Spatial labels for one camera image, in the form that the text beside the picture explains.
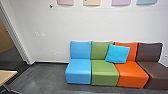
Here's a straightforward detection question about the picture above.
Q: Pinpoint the green sofa chair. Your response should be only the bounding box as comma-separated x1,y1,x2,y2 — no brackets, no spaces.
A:
90,41,120,87

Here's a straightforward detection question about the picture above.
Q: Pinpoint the orange sofa chair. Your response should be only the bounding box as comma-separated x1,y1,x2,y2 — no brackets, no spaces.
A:
113,41,150,89

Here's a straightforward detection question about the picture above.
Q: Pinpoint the wooden door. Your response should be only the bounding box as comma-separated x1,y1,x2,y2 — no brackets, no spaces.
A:
0,18,16,54

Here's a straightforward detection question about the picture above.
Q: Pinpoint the purple wall poster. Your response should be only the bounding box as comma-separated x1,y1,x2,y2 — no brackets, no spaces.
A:
110,0,132,6

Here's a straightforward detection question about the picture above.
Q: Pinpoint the cyan cushion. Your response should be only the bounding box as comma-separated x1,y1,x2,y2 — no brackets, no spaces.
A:
104,43,131,64

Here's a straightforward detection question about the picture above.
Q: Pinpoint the salmon wall poster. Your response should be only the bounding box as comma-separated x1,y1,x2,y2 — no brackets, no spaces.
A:
56,0,75,6

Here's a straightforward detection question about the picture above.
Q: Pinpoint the white door frame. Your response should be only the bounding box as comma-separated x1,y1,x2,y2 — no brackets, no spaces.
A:
0,3,35,66

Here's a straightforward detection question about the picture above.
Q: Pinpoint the blue sofa chair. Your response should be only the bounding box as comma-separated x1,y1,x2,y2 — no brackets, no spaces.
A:
64,40,93,85

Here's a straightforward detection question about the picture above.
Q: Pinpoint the brown sofa chair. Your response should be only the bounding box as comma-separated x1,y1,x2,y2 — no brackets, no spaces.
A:
135,42,168,91

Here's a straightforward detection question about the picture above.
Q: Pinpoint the light wooden table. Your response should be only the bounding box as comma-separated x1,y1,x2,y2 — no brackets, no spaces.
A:
0,69,20,94

